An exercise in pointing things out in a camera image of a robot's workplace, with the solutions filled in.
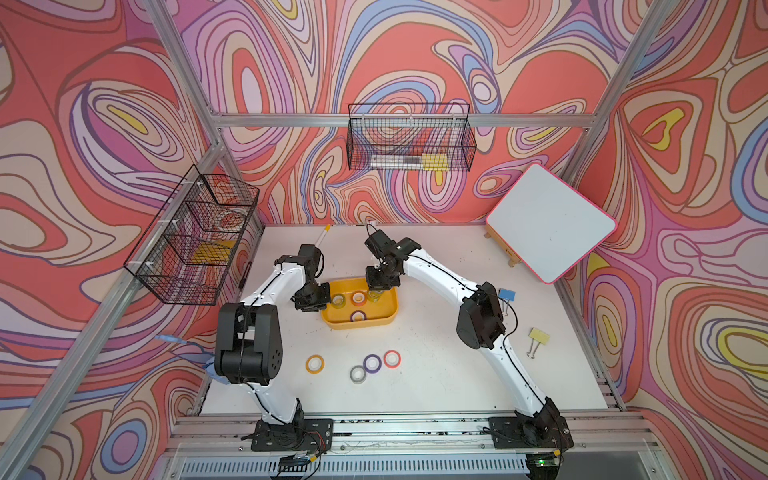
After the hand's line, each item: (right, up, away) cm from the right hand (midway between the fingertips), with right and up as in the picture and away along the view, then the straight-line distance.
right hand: (374, 293), depth 94 cm
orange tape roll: (-17, -20, -8) cm, 27 cm away
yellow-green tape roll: (-12, -3, +3) cm, 13 cm away
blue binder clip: (+45, -1, +6) cm, 45 cm away
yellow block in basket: (-38, +13, -22) cm, 46 cm away
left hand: (-15, -4, -3) cm, 16 cm away
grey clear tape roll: (-4, -21, -11) cm, 24 cm away
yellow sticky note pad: (+51, -13, -3) cm, 53 cm away
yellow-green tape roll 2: (0, -1, +2) cm, 2 cm away
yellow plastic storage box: (+2, -7, +2) cm, 7 cm away
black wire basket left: (-45, +13, -22) cm, 52 cm away
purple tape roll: (-5, -7, 0) cm, 8 cm away
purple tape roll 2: (0, -19, -8) cm, 21 cm away
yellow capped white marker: (-21, +20, +22) cm, 36 cm away
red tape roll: (-5, -2, +4) cm, 7 cm away
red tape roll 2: (+6, -18, -8) cm, 21 cm away
